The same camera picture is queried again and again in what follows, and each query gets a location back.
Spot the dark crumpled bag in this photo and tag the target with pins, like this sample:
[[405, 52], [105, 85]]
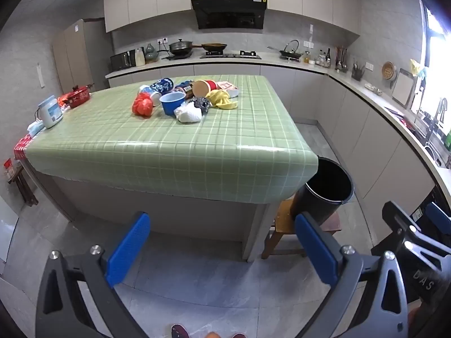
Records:
[[201, 104]]

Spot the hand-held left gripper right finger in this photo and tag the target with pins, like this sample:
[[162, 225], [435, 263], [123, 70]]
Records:
[[315, 250]]

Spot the brown wok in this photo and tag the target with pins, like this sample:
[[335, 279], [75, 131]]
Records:
[[214, 47]]

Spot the white small appliance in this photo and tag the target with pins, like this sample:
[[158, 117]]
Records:
[[51, 112]]

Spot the white cutting board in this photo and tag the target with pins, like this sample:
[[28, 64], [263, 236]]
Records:
[[403, 88]]

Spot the round bamboo strainer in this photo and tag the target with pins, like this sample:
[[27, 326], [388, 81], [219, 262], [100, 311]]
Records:
[[388, 70]]

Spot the black trash bin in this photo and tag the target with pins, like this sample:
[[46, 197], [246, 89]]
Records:
[[326, 195]]

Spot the white jug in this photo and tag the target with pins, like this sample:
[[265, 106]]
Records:
[[140, 58]]

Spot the pale yellow cloth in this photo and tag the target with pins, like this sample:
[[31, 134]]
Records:
[[215, 97]]

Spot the yellow hanging gloves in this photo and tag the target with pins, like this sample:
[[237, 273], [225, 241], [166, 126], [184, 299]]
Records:
[[417, 67]]

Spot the black microwave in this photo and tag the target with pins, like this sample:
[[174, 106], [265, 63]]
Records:
[[121, 61]]

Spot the red plastic bag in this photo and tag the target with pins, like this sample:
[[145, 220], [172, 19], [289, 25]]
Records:
[[142, 105]]

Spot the beige tall cabinet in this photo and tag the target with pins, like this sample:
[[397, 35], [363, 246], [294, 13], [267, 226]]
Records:
[[77, 56]]

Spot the red paper cup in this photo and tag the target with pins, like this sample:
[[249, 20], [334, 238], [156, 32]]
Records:
[[204, 88]]

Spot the dark glass bottle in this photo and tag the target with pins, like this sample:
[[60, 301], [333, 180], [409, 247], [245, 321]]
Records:
[[328, 59]]

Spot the window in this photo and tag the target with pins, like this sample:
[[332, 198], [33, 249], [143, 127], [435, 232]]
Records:
[[437, 42]]

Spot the white plastic bag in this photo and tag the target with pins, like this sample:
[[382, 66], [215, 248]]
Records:
[[188, 113]]

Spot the person's left shoe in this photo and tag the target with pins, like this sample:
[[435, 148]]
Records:
[[179, 331]]

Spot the black wok with lid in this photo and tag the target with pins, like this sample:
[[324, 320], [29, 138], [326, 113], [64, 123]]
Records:
[[180, 47]]

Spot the frying pan with glass lid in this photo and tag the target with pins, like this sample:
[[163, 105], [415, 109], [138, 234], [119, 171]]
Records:
[[290, 52]]

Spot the black utensil holder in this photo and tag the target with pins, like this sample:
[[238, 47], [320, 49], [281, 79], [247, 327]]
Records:
[[357, 74]]

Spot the dark wooden stool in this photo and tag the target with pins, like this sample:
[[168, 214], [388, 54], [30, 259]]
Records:
[[23, 183]]

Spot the yellow oil bottle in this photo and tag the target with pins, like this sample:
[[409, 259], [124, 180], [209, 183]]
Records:
[[307, 58]]

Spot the white wall panel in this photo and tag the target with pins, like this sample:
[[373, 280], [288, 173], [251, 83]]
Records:
[[41, 75]]

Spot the beige wall cabinets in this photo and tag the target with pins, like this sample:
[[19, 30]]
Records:
[[158, 0]]

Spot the chopstick holder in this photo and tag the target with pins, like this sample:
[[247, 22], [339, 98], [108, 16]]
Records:
[[340, 60]]

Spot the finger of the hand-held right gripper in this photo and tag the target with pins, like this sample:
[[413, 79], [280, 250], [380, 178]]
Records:
[[438, 214], [401, 221]]

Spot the light wooden stool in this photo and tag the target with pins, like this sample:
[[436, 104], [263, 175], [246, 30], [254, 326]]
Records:
[[282, 218]]

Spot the black gas hob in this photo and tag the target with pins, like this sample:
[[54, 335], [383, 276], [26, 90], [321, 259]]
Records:
[[230, 55]]

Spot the white wall socket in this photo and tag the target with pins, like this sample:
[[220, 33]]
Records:
[[162, 41]]

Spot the blue patterned white paper cup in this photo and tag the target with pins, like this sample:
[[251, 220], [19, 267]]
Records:
[[162, 86], [148, 93]]

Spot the black faucet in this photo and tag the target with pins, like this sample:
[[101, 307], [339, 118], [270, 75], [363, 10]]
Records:
[[435, 116]]

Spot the grey-green ceramic vase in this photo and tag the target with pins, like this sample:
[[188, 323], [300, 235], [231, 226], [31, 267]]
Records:
[[151, 53]]

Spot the blue face mask pack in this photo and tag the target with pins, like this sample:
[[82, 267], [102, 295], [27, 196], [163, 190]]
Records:
[[35, 129]]

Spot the black range hood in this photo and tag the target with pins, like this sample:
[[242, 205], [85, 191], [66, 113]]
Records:
[[229, 14]]

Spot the red cooking pot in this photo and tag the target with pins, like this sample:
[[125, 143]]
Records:
[[77, 97]]

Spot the brown snack jar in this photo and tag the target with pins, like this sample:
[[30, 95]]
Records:
[[184, 89]]

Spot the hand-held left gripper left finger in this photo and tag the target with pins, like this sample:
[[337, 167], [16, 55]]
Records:
[[128, 250]]

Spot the white kitchen island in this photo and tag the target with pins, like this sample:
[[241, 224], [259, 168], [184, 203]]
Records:
[[176, 218]]

